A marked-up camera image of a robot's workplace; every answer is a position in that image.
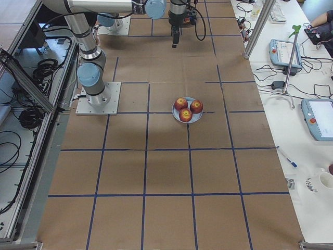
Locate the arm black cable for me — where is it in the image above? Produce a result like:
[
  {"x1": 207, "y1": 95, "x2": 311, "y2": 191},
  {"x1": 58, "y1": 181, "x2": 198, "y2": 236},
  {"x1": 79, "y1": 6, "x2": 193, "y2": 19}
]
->
[{"x1": 186, "y1": 0, "x2": 212, "y2": 41}]

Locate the green-tipped metal pole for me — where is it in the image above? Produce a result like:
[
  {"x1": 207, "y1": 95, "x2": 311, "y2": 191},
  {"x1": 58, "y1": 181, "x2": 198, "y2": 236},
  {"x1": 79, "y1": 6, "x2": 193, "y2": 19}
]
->
[{"x1": 282, "y1": 25, "x2": 301, "y2": 94}]

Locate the blue white pen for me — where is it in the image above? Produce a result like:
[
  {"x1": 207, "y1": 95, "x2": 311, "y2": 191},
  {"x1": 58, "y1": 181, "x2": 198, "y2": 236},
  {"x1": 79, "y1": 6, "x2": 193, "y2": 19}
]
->
[{"x1": 276, "y1": 146, "x2": 298, "y2": 168}]

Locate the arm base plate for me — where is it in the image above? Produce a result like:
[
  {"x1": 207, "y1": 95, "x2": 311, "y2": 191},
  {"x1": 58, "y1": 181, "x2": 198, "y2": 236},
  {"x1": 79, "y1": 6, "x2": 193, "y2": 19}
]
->
[
  {"x1": 97, "y1": 17, "x2": 131, "y2": 36},
  {"x1": 75, "y1": 82, "x2": 121, "y2": 115}
]

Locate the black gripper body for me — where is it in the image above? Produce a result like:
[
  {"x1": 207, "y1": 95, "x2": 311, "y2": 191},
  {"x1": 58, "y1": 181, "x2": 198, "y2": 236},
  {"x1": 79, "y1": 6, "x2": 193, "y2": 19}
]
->
[{"x1": 171, "y1": 24, "x2": 181, "y2": 44}]

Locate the blue teach pendant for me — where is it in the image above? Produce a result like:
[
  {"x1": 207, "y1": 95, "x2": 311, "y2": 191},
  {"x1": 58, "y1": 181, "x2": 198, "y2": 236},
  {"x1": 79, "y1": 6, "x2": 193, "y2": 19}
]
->
[
  {"x1": 301, "y1": 99, "x2": 332, "y2": 141},
  {"x1": 269, "y1": 39, "x2": 302, "y2": 69}
]

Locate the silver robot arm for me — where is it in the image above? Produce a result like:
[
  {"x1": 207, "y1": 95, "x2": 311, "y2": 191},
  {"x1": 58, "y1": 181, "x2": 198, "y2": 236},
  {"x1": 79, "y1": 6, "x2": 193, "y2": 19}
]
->
[
  {"x1": 168, "y1": 0, "x2": 187, "y2": 48},
  {"x1": 43, "y1": 1, "x2": 166, "y2": 105}
]

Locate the aluminium frame post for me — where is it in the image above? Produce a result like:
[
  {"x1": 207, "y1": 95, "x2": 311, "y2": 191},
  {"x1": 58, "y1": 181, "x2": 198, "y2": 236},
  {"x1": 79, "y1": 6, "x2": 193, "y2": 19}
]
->
[{"x1": 242, "y1": 0, "x2": 276, "y2": 59}]

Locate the red apple on plate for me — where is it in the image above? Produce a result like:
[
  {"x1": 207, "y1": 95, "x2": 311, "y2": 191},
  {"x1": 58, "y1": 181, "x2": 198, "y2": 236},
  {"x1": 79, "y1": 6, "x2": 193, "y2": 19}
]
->
[
  {"x1": 179, "y1": 108, "x2": 193, "y2": 122},
  {"x1": 190, "y1": 99, "x2": 203, "y2": 114},
  {"x1": 174, "y1": 97, "x2": 188, "y2": 111}
]

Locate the white mug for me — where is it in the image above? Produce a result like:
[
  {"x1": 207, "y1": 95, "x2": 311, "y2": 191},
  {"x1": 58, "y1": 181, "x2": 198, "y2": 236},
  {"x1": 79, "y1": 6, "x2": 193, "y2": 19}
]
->
[{"x1": 319, "y1": 171, "x2": 332, "y2": 189}]

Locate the light blue plate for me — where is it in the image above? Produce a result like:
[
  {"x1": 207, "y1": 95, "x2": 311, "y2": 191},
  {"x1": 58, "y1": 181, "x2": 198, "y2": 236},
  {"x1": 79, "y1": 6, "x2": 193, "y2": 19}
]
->
[{"x1": 172, "y1": 97, "x2": 203, "y2": 124}]

